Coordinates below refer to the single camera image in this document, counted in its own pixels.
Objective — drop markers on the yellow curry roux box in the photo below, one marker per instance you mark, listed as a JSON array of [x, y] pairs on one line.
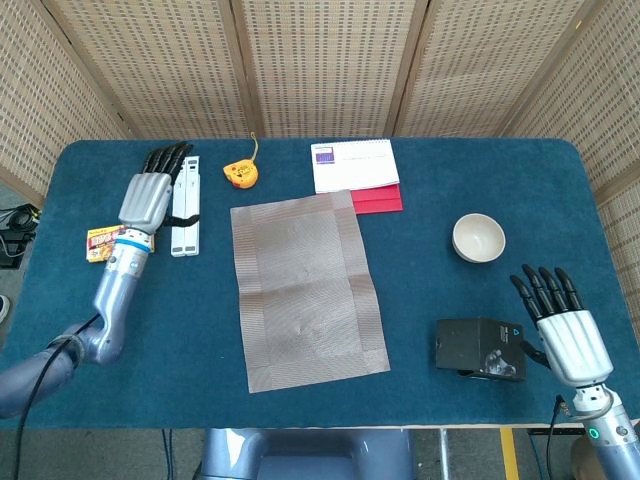
[[100, 245]]

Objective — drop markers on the black cardboard box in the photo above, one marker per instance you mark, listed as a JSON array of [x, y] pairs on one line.
[[470, 345]]

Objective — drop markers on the woven bamboo screen panel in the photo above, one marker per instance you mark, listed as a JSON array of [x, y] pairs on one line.
[[30, 100], [600, 100], [150, 65], [325, 65], [475, 65]]

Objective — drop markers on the blue-gray robot torso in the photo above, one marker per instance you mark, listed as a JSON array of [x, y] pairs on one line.
[[310, 455]]

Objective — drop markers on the yellow tape measure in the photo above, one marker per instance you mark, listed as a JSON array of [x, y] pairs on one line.
[[240, 175]]

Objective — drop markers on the metal table leg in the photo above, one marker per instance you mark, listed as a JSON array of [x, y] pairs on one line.
[[443, 455]]

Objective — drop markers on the left blue-gray robot arm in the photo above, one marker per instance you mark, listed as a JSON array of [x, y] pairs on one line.
[[117, 290]]

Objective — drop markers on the white bowl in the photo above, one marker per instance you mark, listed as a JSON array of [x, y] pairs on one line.
[[479, 237]]

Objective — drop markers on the white folding stand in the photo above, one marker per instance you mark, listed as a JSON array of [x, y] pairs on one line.
[[190, 200]]

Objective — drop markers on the gray woven placemat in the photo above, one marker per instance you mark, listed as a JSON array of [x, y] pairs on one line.
[[305, 290]]

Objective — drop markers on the white red desk calendar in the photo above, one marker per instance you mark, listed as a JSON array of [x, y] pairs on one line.
[[357, 170]]

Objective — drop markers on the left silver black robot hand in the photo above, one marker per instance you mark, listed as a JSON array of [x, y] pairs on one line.
[[145, 200]]

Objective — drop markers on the dark shoe with white sole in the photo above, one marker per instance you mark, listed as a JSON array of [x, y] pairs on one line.
[[4, 307]]

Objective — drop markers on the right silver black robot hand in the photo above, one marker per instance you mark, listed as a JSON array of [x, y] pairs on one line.
[[575, 350]]

